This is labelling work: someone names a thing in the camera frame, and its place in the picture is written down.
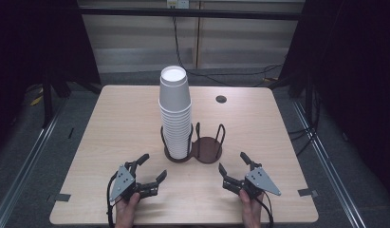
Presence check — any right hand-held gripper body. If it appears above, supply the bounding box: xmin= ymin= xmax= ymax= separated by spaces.
xmin=222 ymin=161 xmax=283 ymax=200

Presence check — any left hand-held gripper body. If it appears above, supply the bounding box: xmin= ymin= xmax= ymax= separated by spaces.
xmin=108 ymin=161 xmax=160 ymax=202

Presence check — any dark brown double cup holder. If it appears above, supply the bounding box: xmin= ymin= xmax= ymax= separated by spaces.
xmin=159 ymin=122 xmax=227 ymax=164

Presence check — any stack of white paper cups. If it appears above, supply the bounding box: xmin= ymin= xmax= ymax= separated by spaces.
xmin=158 ymin=65 xmax=193 ymax=160

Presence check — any person's left hand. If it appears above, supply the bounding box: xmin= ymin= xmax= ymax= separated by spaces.
xmin=115 ymin=192 xmax=141 ymax=228

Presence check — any person's right hand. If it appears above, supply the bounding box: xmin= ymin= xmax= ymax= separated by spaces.
xmin=238 ymin=188 xmax=265 ymax=228

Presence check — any grey tape strip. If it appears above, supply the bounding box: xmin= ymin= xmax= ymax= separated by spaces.
xmin=46 ymin=193 xmax=72 ymax=203
xmin=297 ymin=188 xmax=319 ymax=198

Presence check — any dark curtain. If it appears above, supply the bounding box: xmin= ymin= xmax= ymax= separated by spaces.
xmin=0 ymin=0 xmax=102 ymax=153
xmin=279 ymin=0 xmax=390 ymax=193

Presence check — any black horizontal bar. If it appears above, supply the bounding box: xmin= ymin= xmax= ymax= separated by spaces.
xmin=78 ymin=7 xmax=306 ymax=21

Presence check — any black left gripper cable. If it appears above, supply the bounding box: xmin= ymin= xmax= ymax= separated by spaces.
xmin=106 ymin=171 xmax=120 ymax=228

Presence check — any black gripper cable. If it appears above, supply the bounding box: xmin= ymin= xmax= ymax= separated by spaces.
xmin=257 ymin=191 xmax=275 ymax=228
xmin=106 ymin=171 xmax=120 ymax=228

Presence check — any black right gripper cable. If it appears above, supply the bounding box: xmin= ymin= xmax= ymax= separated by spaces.
xmin=257 ymin=191 xmax=275 ymax=228

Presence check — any bundle of black floor cables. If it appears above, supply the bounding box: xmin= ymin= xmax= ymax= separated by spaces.
xmin=287 ymin=91 xmax=322 ymax=157

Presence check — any metal floor rail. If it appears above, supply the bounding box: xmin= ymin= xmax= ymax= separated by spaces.
xmin=0 ymin=99 xmax=67 ymax=228
xmin=291 ymin=100 xmax=366 ymax=228

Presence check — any black stand post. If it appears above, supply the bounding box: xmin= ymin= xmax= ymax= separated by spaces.
xmin=42 ymin=72 xmax=54 ymax=128

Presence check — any long black wall cable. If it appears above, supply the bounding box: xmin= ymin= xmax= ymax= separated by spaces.
xmin=172 ymin=15 xmax=284 ymax=88

